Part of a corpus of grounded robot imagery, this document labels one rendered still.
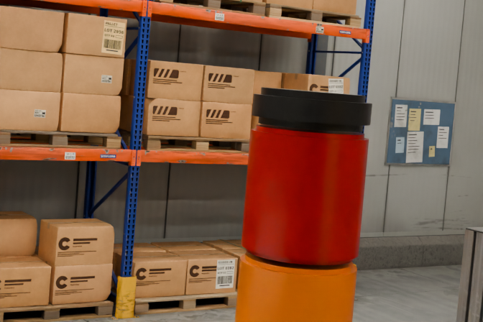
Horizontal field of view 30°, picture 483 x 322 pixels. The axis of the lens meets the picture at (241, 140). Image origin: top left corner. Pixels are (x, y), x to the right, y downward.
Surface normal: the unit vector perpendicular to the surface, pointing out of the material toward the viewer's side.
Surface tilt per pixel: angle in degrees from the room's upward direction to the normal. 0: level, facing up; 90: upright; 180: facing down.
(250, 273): 90
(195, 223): 90
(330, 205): 90
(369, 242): 38
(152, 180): 90
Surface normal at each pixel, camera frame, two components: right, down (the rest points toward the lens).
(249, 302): -0.79, -0.03
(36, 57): 0.54, 0.05
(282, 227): -0.39, 0.03
